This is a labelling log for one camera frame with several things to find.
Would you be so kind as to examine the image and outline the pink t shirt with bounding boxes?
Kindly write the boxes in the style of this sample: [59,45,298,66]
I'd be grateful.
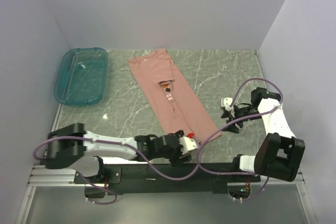
[128,49,217,143]

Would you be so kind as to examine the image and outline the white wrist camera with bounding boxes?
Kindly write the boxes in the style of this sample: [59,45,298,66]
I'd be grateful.
[220,98,233,111]
[179,133,198,155]

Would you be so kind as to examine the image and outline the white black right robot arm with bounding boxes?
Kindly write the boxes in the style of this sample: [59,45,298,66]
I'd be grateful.
[220,87,306,182]

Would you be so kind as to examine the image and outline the aluminium left side rail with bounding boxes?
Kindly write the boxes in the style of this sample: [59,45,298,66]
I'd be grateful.
[40,103,64,166]

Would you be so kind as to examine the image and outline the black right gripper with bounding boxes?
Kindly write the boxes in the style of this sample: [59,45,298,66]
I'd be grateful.
[221,105,263,134]

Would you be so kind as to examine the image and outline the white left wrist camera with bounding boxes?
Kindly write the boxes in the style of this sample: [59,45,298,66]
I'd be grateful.
[179,133,198,155]

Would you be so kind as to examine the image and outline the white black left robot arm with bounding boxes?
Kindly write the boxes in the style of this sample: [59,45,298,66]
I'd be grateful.
[45,123,198,183]

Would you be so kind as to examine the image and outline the teal transparent plastic bin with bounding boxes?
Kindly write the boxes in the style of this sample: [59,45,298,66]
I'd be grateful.
[54,47,108,106]

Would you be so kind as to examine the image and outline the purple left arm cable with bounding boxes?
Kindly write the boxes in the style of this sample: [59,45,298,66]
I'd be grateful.
[34,132,203,205]

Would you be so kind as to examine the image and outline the aluminium front frame rail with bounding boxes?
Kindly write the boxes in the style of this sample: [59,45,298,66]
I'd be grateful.
[28,165,305,187]

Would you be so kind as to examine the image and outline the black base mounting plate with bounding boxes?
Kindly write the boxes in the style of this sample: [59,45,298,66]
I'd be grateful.
[89,163,261,195]

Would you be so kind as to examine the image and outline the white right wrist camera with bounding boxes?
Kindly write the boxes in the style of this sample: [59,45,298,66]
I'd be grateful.
[220,98,233,111]

